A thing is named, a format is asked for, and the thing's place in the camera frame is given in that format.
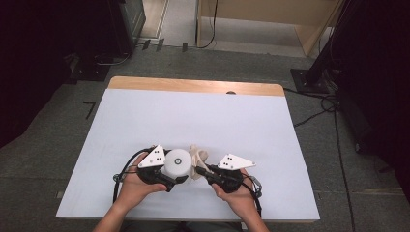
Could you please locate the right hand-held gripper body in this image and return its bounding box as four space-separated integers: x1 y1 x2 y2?
208 153 257 194

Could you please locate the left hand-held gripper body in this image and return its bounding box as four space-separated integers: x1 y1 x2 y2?
136 144 169 187

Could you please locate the beige waffle cloth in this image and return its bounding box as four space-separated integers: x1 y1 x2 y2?
188 144 210 181

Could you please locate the person's left hand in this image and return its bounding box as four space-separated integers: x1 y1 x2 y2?
115 152 168 208

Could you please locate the wooden table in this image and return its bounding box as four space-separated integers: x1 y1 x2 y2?
56 75 321 223

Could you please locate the black tape corner mark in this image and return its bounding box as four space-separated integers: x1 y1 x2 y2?
82 101 97 120

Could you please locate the black flat stand base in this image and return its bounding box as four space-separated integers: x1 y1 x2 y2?
69 54 110 82

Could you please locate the black metal stand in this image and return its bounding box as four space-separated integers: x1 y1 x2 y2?
289 0 349 95

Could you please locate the black cabinet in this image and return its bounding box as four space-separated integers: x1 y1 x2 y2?
107 0 147 56

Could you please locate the dark curtain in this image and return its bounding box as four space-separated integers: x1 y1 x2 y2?
0 0 114 149
335 0 410 201

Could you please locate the light wooden shelf unit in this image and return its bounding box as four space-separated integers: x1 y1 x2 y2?
195 0 342 57

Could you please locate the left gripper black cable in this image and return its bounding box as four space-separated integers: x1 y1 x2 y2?
111 147 156 205

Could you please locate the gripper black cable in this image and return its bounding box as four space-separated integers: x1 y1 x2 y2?
241 175 263 218
111 147 156 205

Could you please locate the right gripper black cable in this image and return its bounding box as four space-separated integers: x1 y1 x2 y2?
241 175 263 218

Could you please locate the coiled black floor cable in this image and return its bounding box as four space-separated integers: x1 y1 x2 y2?
94 51 132 67

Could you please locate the long black floor cable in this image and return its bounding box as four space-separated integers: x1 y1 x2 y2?
333 109 356 232

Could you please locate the black floor cable bundle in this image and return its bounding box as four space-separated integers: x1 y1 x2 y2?
283 86 339 129

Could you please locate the black hanging cable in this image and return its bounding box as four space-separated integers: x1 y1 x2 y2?
196 0 220 50

